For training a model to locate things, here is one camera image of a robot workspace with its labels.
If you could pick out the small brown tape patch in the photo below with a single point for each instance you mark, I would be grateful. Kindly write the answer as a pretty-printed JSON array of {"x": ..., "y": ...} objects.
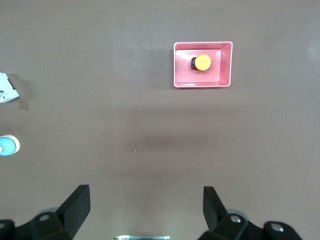
[{"x": 23, "y": 106}]

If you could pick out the yellow push button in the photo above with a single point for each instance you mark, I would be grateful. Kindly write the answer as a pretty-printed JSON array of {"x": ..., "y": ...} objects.
[{"x": 203, "y": 62}]

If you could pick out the white red circuit breaker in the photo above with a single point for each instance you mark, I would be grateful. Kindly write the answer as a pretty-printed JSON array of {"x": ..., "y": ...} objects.
[{"x": 6, "y": 90}]

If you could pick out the blue dome call bell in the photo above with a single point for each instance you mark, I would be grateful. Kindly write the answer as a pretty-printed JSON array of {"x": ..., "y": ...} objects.
[{"x": 7, "y": 146}]

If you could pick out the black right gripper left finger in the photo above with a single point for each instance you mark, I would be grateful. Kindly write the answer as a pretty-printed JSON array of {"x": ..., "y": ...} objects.
[{"x": 67, "y": 220}]

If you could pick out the pink plastic box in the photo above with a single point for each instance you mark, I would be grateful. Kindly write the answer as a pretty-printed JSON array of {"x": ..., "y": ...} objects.
[{"x": 226, "y": 65}]

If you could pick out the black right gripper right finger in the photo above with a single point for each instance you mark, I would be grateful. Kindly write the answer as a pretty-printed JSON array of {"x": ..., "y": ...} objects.
[{"x": 220, "y": 225}]

